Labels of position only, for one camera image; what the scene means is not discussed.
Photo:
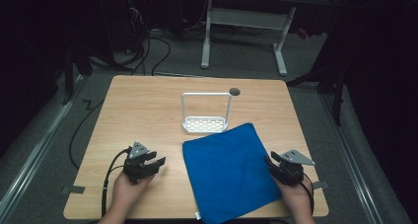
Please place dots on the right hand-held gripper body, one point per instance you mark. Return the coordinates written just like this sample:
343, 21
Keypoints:
291, 171

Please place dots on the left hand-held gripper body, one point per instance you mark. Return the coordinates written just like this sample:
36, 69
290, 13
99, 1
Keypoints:
136, 166

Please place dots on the blue cloth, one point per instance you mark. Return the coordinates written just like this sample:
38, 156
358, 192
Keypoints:
226, 171

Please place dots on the person's right hand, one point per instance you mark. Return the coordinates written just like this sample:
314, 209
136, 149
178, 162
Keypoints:
297, 197

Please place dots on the person's left hand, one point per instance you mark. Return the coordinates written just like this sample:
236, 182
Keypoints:
126, 192

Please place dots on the grey tape strip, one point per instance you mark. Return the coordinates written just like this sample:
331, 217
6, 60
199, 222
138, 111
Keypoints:
320, 185
74, 189

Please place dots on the grey table grommet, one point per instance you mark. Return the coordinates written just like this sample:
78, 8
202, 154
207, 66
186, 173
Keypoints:
234, 91

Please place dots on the black metal stand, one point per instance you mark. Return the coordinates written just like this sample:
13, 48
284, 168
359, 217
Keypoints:
69, 76
336, 92

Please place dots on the black computer tower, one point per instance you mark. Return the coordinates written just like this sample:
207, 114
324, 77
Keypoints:
126, 20

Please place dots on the white-framed wooden desk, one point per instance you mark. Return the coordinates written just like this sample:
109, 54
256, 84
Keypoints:
249, 18

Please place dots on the metal floor rail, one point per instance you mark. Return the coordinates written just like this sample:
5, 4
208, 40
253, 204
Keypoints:
36, 148
353, 158

